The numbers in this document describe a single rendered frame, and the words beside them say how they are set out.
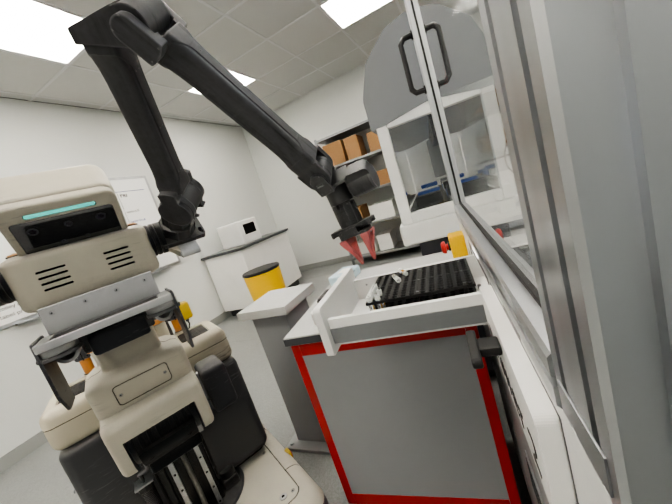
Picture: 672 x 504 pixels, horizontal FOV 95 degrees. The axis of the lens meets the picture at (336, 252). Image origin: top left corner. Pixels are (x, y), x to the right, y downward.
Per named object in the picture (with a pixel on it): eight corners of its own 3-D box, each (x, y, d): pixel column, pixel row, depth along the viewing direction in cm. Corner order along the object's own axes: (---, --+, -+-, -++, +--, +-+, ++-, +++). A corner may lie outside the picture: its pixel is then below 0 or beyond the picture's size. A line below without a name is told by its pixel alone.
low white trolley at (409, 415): (352, 526, 111) (282, 339, 98) (378, 403, 168) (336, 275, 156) (534, 541, 91) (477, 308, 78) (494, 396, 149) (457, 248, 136)
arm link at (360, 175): (310, 157, 71) (306, 181, 66) (352, 131, 66) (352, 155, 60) (339, 191, 79) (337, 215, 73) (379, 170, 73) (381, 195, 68)
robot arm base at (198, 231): (193, 215, 92) (149, 227, 85) (191, 195, 85) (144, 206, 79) (207, 236, 88) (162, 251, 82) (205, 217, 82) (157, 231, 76)
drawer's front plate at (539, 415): (559, 532, 26) (533, 419, 24) (493, 344, 52) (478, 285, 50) (584, 533, 25) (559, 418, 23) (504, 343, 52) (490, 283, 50)
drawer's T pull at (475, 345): (474, 372, 35) (471, 361, 35) (466, 338, 42) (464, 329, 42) (508, 368, 34) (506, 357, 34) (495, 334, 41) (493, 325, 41)
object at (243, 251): (224, 319, 427) (191, 236, 406) (271, 287, 528) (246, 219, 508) (265, 313, 395) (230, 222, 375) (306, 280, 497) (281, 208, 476)
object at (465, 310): (335, 346, 66) (326, 320, 65) (360, 298, 90) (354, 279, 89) (548, 316, 53) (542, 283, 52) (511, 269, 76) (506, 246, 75)
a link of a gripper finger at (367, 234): (380, 260, 70) (363, 222, 69) (353, 270, 73) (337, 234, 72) (386, 252, 77) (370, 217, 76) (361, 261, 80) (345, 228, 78)
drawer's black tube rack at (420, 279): (373, 330, 67) (365, 303, 66) (384, 298, 83) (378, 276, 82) (483, 313, 60) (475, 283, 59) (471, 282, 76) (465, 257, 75)
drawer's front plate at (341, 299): (327, 357, 66) (311, 311, 64) (357, 302, 92) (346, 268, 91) (335, 356, 65) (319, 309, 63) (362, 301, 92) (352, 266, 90)
